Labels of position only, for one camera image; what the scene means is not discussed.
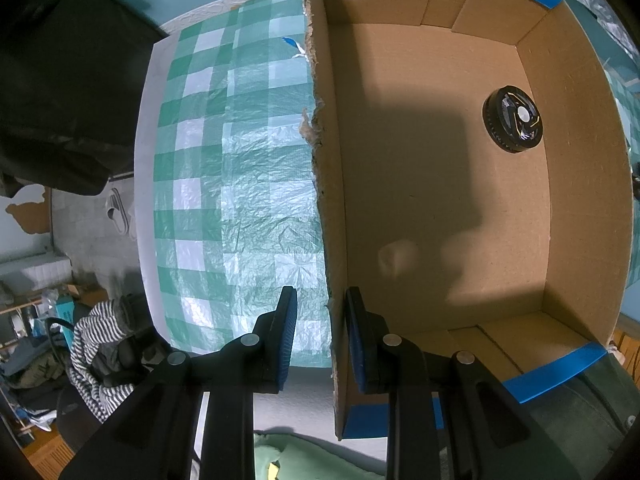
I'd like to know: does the dark green garment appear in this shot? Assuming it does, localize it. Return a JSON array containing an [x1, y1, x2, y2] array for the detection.
[[520, 347, 632, 480]]

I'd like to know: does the light green cloth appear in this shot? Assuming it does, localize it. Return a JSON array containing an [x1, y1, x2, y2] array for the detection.
[[252, 430, 388, 480]]

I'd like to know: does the green checkered tablecloth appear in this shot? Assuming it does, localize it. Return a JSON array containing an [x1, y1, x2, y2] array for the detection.
[[134, 0, 640, 361]]

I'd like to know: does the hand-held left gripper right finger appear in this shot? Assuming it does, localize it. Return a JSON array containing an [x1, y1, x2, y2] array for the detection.
[[345, 287, 583, 480]]

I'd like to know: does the white slipper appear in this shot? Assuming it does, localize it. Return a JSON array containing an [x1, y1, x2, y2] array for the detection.
[[105, 187, 132, 237]]

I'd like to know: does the brown cardboard box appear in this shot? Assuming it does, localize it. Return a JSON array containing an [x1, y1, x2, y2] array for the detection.
[[299, 0, 632, 441]]

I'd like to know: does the white storage box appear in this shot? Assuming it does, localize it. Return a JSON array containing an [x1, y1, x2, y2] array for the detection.
[[0, 254, 74, 306]]

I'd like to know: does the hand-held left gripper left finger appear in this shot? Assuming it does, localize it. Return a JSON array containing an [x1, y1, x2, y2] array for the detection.
[[59, 286, 299, 480]]

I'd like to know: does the black chair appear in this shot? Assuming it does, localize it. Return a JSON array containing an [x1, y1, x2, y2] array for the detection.
[[47, 317, 168, 455]]

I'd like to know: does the striped cloth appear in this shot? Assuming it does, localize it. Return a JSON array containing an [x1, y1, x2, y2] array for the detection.
[[70, 300, 151, 423]]

